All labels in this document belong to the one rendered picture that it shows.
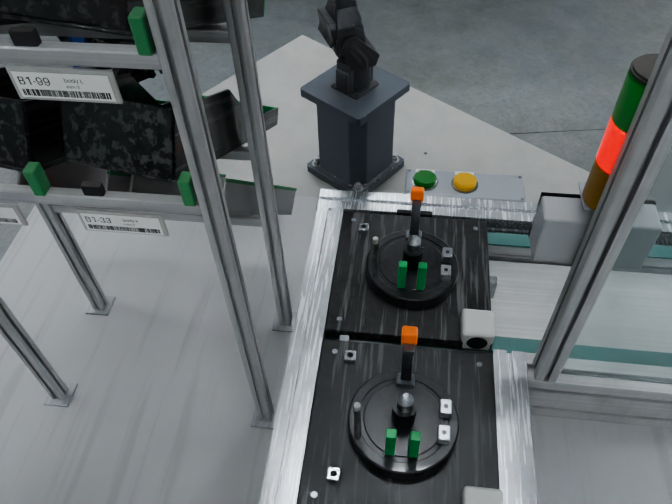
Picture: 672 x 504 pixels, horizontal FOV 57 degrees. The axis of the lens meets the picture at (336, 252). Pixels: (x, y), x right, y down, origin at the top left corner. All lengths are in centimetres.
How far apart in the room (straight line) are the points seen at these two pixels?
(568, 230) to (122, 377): 70
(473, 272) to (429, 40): 249
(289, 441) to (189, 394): 23
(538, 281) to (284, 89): 78
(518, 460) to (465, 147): 72
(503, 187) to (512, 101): 189
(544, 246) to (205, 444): 55
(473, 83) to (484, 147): 174
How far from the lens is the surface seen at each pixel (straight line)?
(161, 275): 116
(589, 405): 97
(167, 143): 63
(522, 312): 102
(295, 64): 161
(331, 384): 86
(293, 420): 86
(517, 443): 87
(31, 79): 57
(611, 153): 65
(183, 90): 51
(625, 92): 62
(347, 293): 94
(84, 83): 55
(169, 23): 48
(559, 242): 73
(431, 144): 136
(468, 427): 84
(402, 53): 328
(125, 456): 99
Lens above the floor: 172
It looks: 49 degrees down
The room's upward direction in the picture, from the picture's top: 3 degrees counter-clockwise
